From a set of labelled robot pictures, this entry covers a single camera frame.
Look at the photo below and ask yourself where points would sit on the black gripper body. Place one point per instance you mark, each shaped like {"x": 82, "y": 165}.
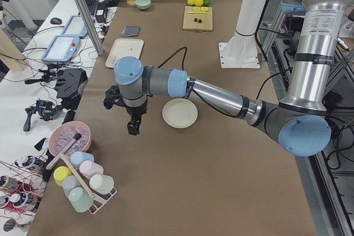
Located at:
{"x": 135, "y": 113}

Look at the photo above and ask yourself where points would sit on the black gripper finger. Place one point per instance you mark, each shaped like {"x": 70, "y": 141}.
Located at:
{"x": 132, "y": 128}

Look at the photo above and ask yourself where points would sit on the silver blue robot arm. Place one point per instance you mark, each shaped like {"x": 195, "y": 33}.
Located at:
{"x": 297, "y": 122}

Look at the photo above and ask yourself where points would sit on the cream rabbit tray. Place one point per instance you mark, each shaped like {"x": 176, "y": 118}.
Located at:
{"x": 124, "y": 47}

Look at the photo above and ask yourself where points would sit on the round cream plate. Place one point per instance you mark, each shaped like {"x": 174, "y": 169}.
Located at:
{"x": 180, "y": 113}

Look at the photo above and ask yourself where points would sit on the metal muddler black tip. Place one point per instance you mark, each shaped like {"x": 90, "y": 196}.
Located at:
{"x": 71, "y": 143}

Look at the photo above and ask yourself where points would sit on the pink cup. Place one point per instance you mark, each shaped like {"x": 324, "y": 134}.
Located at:
{"x": 89, "y": 168}

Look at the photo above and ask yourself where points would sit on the blue cup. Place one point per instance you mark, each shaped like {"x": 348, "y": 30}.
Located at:
{"x": 78, "y": 157}

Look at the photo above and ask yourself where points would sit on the white cup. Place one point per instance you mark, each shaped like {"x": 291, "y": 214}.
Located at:
{"x": 103, "y": 184}

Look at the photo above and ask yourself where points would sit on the black device stand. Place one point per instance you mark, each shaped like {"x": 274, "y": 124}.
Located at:
{"x": 70, "y": 86}

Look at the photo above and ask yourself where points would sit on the pink bowl of ice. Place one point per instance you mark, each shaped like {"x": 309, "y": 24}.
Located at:
{"x": 65, "y": 133}

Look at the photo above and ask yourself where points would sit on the grey folded cloth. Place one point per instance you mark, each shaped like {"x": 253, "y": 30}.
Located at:
{"x": 130, "y": 31}

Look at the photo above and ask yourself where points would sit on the white cup rack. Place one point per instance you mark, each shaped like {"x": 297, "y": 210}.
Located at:
{"x": 100, "y": 200}

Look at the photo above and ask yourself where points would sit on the grey cup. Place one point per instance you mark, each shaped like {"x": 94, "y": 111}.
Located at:
{"x": 69, "y": 183}

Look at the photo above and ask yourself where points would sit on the yellow cup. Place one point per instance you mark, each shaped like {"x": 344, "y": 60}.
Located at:
{"x": 60, "y": 174}

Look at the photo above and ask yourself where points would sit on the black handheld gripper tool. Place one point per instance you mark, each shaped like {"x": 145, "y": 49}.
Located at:
{"x": 46, "y": 110}

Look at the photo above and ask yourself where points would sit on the mint green cup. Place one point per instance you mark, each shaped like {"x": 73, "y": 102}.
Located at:
{"x": 80, "y": 199}

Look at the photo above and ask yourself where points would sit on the blue teach pendant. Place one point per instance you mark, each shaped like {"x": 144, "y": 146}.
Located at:
{"x": 61, "y": 49}
{"x": 75, "y": 26}

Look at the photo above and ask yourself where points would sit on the mint green bowl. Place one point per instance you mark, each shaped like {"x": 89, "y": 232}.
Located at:
{"x": 143, "y": 4}

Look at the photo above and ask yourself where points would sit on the bamboo cutting board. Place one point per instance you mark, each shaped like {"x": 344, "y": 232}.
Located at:
{"x": 205, "y": 26}

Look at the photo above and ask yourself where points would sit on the yellow plastic knife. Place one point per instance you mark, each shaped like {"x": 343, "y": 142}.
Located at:
{"x": 196, "y": 12}

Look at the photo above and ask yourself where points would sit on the black computer mouse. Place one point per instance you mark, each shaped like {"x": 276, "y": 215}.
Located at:
{"x": 56, "y": 21}

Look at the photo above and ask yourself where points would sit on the black keyboard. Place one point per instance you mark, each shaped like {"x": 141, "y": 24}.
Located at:
{"x": 91, "y": 6}

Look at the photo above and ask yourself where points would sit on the yellow lemon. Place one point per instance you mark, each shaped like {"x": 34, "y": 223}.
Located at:
{"x": 199, "y": 3}
{"x": 190, "y": 2}

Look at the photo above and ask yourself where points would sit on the green lime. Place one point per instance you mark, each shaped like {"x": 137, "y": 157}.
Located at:
{"x": 206, "y": 3}

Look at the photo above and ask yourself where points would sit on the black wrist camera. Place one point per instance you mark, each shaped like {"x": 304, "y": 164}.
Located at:
{"x": 112, "y": 97}

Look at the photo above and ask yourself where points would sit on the wooden rack handle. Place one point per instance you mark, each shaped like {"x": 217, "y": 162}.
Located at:
{"x": 66, "y": 160}

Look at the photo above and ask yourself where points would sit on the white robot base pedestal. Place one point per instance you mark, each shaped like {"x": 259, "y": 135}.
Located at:
{"x": 241, "y": 50}

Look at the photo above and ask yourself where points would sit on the aluminium frame post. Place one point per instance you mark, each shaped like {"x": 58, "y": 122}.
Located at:
{"x": 86, "y": 17}

